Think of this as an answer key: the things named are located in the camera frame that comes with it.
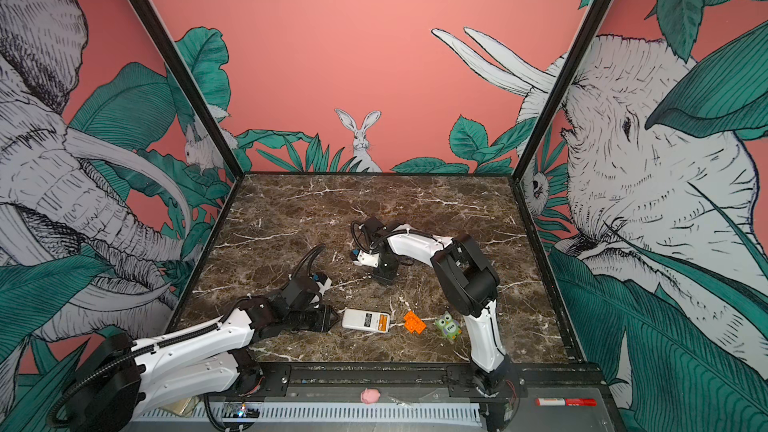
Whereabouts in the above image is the white red remote control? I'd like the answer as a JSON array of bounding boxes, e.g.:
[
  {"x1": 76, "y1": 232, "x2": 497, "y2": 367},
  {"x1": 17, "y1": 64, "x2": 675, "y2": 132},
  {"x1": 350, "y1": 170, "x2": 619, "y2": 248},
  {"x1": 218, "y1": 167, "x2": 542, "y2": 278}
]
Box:
[{"x1": 341, "y1": 308, "x2": 391, "y2": 333}]

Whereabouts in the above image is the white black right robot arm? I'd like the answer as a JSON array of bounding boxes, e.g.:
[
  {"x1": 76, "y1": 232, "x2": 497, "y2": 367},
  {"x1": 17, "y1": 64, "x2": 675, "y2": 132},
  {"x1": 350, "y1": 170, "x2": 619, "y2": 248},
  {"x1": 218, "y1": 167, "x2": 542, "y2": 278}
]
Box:
[{"x1": 368, "y1": 224, "x2": 511, "y2": 396}]

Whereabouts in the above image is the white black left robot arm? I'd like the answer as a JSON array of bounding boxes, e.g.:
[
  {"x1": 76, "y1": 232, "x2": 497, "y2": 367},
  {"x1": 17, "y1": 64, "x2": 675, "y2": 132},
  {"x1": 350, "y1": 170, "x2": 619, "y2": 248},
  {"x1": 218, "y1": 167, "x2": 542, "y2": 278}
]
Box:
[{"x1": 46, "y1": 273, "x2": 339, "y2": 431}]

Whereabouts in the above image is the orange toy brick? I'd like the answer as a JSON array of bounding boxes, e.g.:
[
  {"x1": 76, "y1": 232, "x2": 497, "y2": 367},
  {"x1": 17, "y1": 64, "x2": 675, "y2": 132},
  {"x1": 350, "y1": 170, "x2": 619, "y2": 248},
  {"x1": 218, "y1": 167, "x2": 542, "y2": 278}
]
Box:
[{"x1": 404, "y1": 310, "x2": 427, "y2": 335}]

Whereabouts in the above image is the red white marker pen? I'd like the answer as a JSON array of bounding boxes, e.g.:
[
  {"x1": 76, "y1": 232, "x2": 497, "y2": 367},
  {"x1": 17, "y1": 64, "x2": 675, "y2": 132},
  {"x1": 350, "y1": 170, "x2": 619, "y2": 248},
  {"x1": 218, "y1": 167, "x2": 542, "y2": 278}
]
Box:
[{"x1": 536, "y1": 397, "x2": 597, "y2": 407}]

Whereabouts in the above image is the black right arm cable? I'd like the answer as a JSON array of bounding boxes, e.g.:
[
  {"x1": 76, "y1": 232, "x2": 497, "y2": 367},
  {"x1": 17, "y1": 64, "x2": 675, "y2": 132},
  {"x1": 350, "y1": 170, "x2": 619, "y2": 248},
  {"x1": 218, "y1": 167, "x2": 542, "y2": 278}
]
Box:
[{"x1": 349, "y1": 218, "x2": 385, "y2": 253}]

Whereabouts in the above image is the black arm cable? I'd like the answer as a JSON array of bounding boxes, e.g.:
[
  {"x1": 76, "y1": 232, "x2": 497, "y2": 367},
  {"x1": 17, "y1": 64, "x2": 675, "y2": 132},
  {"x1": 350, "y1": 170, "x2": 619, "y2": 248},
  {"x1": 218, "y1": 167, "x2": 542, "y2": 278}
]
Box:
[
  {"x1": 349, "y1": 218, "x2": 385, "y2": 253},
  {"x1": 290, "y1": 244, "x2": 327, "y2": 283}
]

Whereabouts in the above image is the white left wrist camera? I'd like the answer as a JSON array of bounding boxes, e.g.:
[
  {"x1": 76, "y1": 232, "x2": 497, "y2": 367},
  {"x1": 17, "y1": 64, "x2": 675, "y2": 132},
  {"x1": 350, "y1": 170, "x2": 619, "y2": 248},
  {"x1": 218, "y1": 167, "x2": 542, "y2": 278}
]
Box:
[{"x1": 311, "y1": 272, "x2": 332, "y2": 298}]

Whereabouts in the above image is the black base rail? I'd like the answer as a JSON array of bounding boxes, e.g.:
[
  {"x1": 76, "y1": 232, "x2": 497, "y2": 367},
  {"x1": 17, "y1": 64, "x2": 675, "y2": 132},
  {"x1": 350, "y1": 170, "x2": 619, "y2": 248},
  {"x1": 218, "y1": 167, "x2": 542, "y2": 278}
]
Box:
[{"x1": 252, "y1": 362, "x2": 607, "y2": 401}]

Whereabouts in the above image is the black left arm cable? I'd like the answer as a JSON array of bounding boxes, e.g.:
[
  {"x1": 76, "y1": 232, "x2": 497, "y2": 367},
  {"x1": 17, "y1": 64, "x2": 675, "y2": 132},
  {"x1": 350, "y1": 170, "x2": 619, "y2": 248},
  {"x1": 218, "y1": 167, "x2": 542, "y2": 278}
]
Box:
[{"x1": 290, "y1": 244, "x2": 327, "y2": 283}]

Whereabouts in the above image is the white slotted cable duct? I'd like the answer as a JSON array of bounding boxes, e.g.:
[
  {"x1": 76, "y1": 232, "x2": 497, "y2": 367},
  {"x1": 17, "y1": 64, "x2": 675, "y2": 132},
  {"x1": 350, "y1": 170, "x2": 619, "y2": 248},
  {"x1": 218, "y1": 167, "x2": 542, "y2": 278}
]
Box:
[{"x1": 131, "y1": 401, "x2": 483, "y2": 427}]

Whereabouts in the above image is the black corner frame post right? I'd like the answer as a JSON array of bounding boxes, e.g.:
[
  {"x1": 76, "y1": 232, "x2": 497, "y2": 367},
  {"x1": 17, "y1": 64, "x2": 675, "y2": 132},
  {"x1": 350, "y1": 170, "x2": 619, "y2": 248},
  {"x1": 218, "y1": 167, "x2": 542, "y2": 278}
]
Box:
[{"x1": 511, "y1": 0, "x2": 613, "y2": 185}]

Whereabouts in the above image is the black corner frame post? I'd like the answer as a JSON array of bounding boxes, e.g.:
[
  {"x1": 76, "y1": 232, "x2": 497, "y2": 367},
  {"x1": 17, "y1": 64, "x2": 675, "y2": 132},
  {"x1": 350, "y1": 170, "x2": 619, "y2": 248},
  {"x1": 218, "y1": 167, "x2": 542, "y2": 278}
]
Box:
[
  {"x1": 511, "y1": 0, "x2": 613, "y2": 185},
  {"x1": 128, "y1": 0, "x2": 245, "y2": 182}
]

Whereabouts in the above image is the black corner frame post left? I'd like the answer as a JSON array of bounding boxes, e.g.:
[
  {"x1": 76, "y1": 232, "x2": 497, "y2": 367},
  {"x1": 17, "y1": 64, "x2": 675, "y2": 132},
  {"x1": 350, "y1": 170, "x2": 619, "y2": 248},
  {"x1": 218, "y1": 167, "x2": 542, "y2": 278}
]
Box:
[{"x1": 128, "y1": 0, "x2": 245, "y2": 182}]

